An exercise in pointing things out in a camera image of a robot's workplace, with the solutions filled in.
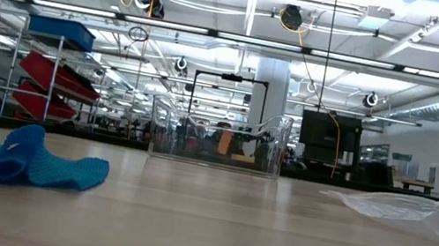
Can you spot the bright blue elastic bandage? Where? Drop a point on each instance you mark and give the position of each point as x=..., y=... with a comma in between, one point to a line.
x=16, y=160

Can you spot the clear plastic container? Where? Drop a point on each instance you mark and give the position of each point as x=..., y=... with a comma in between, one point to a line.
x=216, y=140

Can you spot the person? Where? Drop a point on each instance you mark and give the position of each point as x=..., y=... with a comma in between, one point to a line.
x=225, y=142

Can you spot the black screen on stand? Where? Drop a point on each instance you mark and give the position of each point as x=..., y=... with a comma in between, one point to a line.
x=329, y=134

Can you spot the thin black vertical pole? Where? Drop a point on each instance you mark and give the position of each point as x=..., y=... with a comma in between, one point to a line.
x=328, y=47

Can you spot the red plastic bin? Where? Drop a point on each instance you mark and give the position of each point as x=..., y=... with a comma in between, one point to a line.
x=53, y=73
x=39, y=104

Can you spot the large blue plastic bin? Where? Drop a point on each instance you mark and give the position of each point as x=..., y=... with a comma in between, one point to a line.
x=60, y=31

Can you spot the large clear plastic bag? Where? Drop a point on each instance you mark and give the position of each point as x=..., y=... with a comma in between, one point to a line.
x=410, y=213

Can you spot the distant black station frame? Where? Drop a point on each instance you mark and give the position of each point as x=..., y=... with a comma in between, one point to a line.
x=231, y=77

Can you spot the black aluminium table frame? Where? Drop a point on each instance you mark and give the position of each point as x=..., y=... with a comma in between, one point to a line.
x=109, y=139

